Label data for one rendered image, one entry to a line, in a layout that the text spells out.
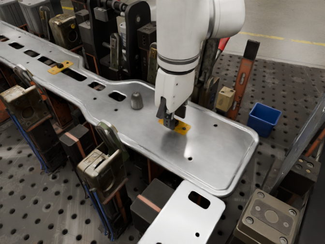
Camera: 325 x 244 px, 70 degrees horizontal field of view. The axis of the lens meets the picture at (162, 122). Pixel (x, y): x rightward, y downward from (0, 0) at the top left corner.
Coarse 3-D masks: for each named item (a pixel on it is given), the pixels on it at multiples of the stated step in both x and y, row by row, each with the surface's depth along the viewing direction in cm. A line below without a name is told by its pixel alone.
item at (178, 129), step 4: (160, 120) 62; (176, 120) 60; (176, 124) 60; (180, 124) 61; (184, 124) 61; (188, 124) 61; (176, 128) 60; (180, 128) 60; (188, 128) 60; (180, 132) 59; (184, 132) 59
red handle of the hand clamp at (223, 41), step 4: (220, 40) 65; (224, 40) 64; (228, 40) 65; (220, 44) 64; (224, 44) 65; (220, 48) 64; (220, 52) 65; (216, 56) 64; (216, 60) 65; (204, 72) 64; (200, 76) 65; (204, 76) 64; (200, 80) 64; (204, 80) 64
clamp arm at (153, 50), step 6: (156, 42) 70; (150, 48) 71; (156, 48) 70; (150, 54) 71; (156, 54) 70; (150, 60) 73; (156, 60) 72; (150, 66) 74; (156, 66) 73; (150, 72) 75; (156, 72) 74; (150, 78) 76
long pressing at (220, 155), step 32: (0, 32) 98; (32, 64) 81; (64, 96) 70; (96, 96) 69; (128, 96) 69; (128, 128) 60; (160, 128) 60; (192, 128) 60; (224, 128) 60; (160, 160) 54; (192, 160) 53; (224, 160) 53; (224, 192) 48
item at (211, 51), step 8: (208, 40) 58; (216, 40) 56; (208, 48) 59; (216, 48) 58; (200, 56) 60; (208, 56) 60; (200, 64) 62; (208, 64) 60; (200, 72) 64; (208, 72) 61
